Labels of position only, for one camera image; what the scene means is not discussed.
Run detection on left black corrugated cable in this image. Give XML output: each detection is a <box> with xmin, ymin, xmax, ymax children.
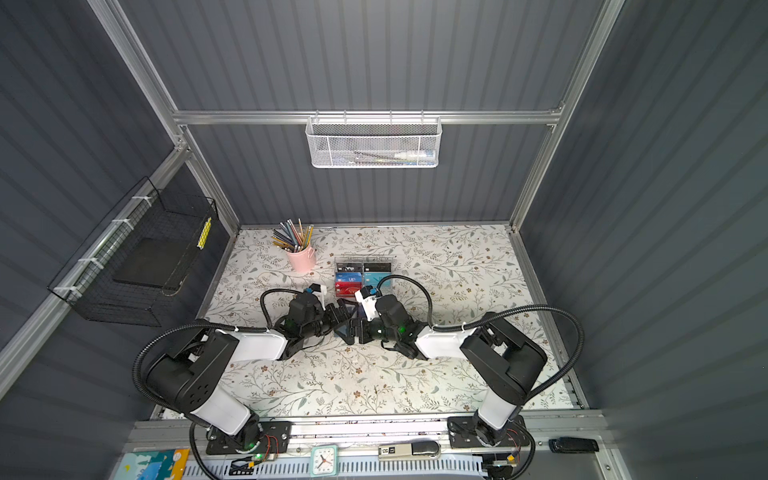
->
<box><xmin>131</xmin><ymin>287</ymin><xmax>301</xmax><ymax>415</ymax></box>

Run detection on pens in white basket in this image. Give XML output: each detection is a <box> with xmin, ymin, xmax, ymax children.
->
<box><xmin>353</xmin><ymin>150</ymin><xmax>438</xmax><ymax>166</ymax></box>

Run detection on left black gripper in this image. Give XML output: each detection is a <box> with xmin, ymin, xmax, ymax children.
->
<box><xmin>301</xmin><ymin>298</ymin><xmax>358</xmax><ymax>342</ymax></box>

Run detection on blue VIP card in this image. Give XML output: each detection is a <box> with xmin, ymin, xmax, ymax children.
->
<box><xmin>335</xmin><ymin>272</ymin><xmax>363</xmax><ymax>283</ymax></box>

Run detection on silver black label device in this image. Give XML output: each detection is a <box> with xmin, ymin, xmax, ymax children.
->
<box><xmin>378</xmin><ymin>440</ymin><xmax>441</xmax><ymax>461</ymax></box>

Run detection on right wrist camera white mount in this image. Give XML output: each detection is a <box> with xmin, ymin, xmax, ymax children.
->
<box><xmin>355</xmin><ymin>285</ymin><xmax>379</xmax><ymax>321</ymax></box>

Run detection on black remote device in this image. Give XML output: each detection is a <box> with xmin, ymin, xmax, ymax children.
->
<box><xmin>548</xmin><ymin>437</ymin><xmax>600</xmax><ymax>454</ymax></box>

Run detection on black VIP card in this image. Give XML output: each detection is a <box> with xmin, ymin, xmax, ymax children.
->
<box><xmin>336</xmin><ymin>262</ymin><xmax>364</xmax><ymax>274</ymax></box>

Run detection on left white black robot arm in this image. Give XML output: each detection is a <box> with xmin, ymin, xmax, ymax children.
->
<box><xmin>132</xmin><ymin>289</ymin><xmax>359</xmax><ymax>453</ymax></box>

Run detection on pink pencil cup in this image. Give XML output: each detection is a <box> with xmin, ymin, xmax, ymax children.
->
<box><xmin>287</xmin><ymin>246</ymin><xmax>316</xmax><ymax>274</ymax></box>

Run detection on white wire mesh basket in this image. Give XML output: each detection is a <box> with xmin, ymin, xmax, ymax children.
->
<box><xmin>305</xmin><ymin>119</ymin><xmax>443</xmax><ymax>169</ymax></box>

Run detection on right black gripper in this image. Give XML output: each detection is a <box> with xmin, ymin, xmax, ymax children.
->
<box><xmin>335</xmin><ymin>313</ymin><xmax>401</xmax><ymax>346</ymax></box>

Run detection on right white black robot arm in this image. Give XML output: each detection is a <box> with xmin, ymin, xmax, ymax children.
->
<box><xmin>355</xmin><ymin>287</ymin><xmax>547</xmax><ymax>446</ymax></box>

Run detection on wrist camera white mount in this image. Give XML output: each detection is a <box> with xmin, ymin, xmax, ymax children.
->
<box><xmin>355</xmin><ymin>285</ymin><xmax>379</xmax><ymax>321</ymax></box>
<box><xmin>307</xmin><ymin>283</ymin><xmax>328</xmax><ymax>304</ymax></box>

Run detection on black corrugated cable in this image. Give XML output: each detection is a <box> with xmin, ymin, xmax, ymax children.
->
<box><xmin>131</xmin><ymin>287</ymin><xmax>301</xmax><ymax>415</ymax></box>
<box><xmin>375</xmin><ymin>273</ymin><xmax>586</xmax><ymax>403</ymax></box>

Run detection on colourful booklet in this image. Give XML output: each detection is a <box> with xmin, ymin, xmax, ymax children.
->
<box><xmin>113</xmin><ymin>449</ymin><xmax>190</xmax><ymax>480</ymax></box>

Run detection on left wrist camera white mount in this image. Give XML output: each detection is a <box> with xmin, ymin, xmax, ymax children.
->
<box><xmin>307</xmin><ymin>283</ymin><xmax>328</xmax><ymax>304</ymax></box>

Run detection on black pad in basket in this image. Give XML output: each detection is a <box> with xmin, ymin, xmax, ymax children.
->
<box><xmin>113</xmin><ymin>238</ymin><xmax>199</xmax><ymax>292</ymax></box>

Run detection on red VIP card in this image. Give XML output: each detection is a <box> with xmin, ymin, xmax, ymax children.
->
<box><xmin>335</xmin><ymin>282</ymin><xmax>362</xmax><ymax>298</ymax></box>

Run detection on black wire wall basket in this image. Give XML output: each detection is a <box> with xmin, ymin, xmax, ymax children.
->
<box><xmin>48</xmin><ymin>180</ymin><xmax>218</xmax><ymax>327</ymax></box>

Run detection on small teal desk clock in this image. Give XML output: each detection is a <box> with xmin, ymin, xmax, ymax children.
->
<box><xmin>309</xmin><ymin>445</ymin><xmax>339</xmax><ymax>478</ymax></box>

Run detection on coloured pencils bunch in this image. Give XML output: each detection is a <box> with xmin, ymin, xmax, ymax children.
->
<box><xmin>271</xmin><ymin>219</ymin><xmax>314</xmax><ymax>253</ymax></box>

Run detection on right black corrugated cable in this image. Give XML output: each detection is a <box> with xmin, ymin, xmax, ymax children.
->
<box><xmin>375</xmin><ymin>273</ymin><xmax>586</xmax><ymax>403</ymax></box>

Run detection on yellow tag on basket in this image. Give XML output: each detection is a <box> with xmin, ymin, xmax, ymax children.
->
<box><xmin>196</xmin><ymin>217</ymin><xmax>212</xmax><ymax>250</ymax></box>

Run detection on teal VIP card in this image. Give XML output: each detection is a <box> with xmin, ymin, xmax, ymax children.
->
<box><xmin>363</xmin><ymin>272</ymin><xmax>392</xmax><ymax>289</ymax></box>

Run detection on black plain card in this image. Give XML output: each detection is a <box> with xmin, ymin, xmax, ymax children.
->
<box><xmin>364</xmin><ymin>262</ymin><xmax>392</xmax><ymax>273</ymax></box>

